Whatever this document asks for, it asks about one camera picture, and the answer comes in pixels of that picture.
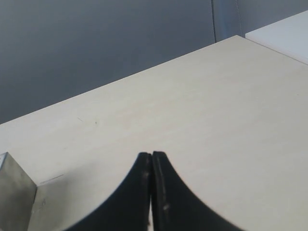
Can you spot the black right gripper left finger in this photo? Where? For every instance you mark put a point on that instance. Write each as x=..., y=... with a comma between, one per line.
x=127, y=208

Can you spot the stainless steel tube rack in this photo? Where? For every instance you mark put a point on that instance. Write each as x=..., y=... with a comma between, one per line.
x=17, y=195

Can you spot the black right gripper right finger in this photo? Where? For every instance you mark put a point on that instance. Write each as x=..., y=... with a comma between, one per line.
x=175, y=207

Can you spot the white side table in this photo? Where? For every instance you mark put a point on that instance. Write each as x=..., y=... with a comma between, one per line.
x=288, y=36

